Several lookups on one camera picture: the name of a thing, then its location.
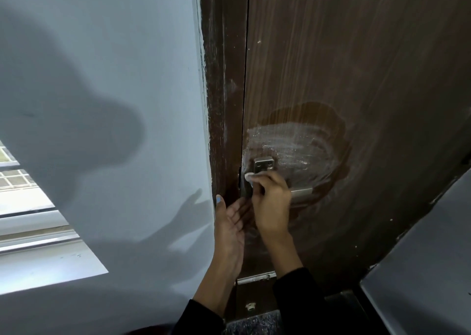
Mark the dark grey speckled doormat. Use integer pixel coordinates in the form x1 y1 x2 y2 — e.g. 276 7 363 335
224 310 328 335

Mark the white window grille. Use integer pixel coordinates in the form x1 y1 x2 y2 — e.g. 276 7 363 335
0 146 38 191

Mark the person's right forearm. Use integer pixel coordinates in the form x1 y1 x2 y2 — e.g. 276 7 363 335
263 231 333 335

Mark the silver metal plate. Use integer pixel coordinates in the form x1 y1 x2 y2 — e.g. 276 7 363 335
236 271 277 286

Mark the person's left forearm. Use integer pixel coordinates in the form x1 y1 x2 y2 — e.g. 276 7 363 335
175 258 244 335

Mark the person's left hand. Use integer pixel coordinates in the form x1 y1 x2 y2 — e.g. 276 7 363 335
213 194 254 262

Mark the brown wooden door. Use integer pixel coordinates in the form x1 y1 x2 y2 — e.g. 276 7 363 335
241 0 471 296

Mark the dark brown door frame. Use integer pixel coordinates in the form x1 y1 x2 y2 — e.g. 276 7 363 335
198 0 251 321

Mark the person's right hand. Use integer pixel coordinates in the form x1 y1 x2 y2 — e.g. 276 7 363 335
247 170 294 238

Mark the silver lever door handle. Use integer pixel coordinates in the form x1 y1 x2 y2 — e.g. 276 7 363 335
240 157 314 201

